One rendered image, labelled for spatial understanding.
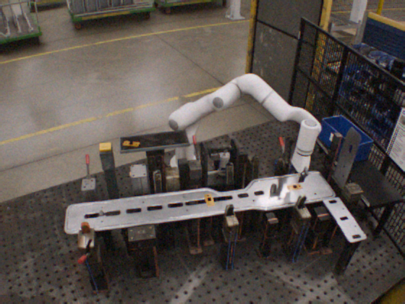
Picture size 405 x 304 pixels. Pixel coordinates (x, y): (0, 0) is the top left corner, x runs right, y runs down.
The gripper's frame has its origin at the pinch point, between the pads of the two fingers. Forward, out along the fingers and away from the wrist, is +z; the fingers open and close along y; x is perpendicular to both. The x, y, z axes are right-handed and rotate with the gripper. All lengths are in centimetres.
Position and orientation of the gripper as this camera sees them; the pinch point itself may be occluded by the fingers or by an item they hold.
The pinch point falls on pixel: (297, 174)
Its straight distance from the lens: 182.9
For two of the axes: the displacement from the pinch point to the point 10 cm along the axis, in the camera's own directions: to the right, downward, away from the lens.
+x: 9.7, -1.0, 2.0
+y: 2.2, 5.9, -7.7
